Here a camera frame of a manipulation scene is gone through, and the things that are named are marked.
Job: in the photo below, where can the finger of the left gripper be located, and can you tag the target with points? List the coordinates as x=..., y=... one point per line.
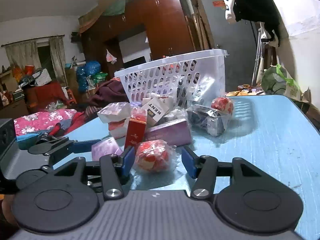
x=84, y=146

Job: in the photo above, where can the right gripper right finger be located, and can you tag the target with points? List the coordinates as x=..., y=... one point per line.
x=203, y=169

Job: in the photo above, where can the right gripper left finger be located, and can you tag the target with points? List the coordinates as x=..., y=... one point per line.
x=114, y=169

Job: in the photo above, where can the red white ball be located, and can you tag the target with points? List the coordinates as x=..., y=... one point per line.
x=155, y=156
x=223, y=104

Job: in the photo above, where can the red small box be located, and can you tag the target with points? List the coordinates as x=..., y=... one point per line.
x=136, y=127

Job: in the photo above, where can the purple rectangular box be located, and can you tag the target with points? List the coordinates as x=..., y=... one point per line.
x=174, y=133

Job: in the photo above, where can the white pink tissue pack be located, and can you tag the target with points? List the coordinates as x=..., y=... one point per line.
x=117, y=116

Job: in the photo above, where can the pink floral blanket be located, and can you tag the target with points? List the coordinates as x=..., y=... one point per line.
x=41, y=121

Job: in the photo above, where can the black item in plastic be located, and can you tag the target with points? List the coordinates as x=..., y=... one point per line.
x=210, y=120

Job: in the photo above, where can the maroon clothes pile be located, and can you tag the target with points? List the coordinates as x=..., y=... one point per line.
x=109, y=92

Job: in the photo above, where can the white Kent box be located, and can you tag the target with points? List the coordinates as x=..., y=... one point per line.
x=157, y=107

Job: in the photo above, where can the blue plastic bags pile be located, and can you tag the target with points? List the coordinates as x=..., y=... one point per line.
x=89, y=76

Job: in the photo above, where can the white plastic laundry basket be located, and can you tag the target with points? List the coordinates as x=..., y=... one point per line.
x=197, y=77

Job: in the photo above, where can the beige curtain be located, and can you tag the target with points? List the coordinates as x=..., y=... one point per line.
x=26, y=53

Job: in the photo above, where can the green white plastic bag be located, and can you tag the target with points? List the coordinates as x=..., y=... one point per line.
x=277, y=80

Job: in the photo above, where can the grey door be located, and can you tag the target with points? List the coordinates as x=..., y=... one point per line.
x=238, y=39

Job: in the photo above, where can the dark red wooden wardrobe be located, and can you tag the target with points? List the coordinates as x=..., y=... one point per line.
x=167, y=23

